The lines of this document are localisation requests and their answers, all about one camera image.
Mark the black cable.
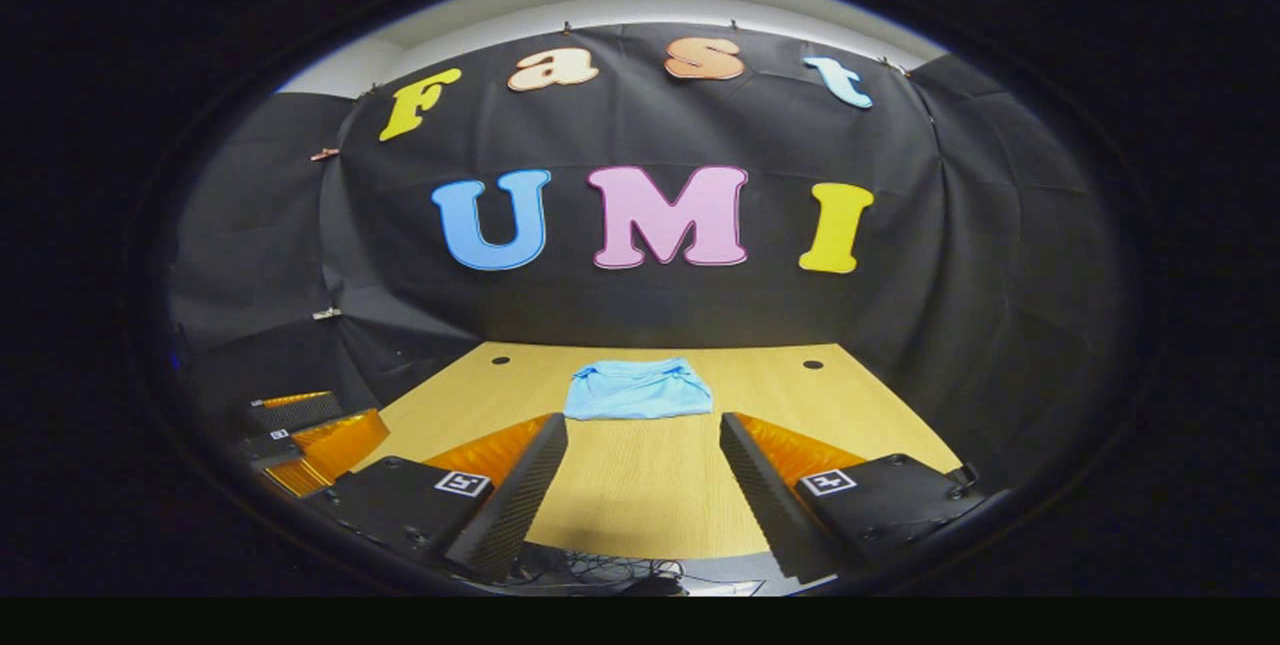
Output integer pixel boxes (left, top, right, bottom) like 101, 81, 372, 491
512, 551, 701, 590

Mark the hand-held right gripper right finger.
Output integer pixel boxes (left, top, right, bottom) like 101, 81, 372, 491
718, 412, 1011, 586

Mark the light blue T-shirt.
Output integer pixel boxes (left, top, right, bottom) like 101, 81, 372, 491
563, 357, 715, 422

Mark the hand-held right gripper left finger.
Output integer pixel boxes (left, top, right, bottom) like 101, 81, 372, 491
300, 413, 569, 586

